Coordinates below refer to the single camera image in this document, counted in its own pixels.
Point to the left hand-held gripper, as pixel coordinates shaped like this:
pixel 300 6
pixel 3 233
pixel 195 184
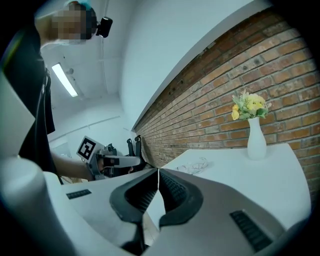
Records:
pixel 88 148

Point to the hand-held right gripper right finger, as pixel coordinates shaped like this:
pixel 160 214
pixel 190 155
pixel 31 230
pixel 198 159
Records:
pixel 215 205

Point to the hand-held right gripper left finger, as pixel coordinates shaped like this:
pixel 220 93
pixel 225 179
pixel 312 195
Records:
pixel 100 197

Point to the person's left forearm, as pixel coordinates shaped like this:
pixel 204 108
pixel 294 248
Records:
pixel 72 165

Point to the person's beige trousers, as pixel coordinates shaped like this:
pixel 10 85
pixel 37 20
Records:
pixel 72 180

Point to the white vase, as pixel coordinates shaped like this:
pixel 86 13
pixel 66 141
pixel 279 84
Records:
pixel 256 142

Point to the long ceiling light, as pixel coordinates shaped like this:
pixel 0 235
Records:
pixel 64 79

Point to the yellow flower bouquet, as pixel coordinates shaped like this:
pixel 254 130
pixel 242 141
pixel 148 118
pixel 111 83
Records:
pixel 250 105

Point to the person's head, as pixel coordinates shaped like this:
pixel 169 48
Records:
pixel 70 25

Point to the teal cap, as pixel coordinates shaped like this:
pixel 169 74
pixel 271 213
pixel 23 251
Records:
pixel 80 3

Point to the black head-worn camera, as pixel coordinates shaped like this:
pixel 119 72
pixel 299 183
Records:
pixel 104 26

